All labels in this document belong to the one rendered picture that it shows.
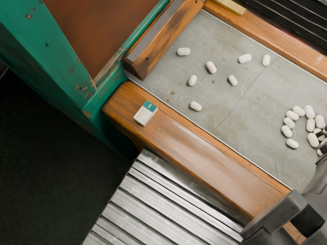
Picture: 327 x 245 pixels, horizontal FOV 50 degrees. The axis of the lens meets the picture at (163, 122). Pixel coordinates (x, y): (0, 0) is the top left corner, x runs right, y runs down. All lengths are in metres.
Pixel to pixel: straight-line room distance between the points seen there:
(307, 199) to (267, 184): 0.30
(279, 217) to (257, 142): 0.38
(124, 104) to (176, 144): 0.18
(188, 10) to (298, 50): 0.32
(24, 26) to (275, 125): 0.66
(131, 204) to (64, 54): 0.47
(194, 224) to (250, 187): 0.19
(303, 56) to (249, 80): 0.16
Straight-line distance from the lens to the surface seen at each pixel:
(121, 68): 0.92
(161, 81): 0.98
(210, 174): 0.88
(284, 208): 0.59
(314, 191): 0.63
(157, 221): 0.97
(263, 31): 1.04
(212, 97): 0.96
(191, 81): 0.95
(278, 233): 0.62
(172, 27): 0.94
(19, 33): 0.58
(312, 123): 0.97
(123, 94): 0.95
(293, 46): 1.03
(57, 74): 0.71
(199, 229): 0.97
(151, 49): 0.90
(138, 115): 0.90
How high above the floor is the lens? 1.64
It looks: 73 degrees down
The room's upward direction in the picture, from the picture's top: 12 degrees counter-clockwise
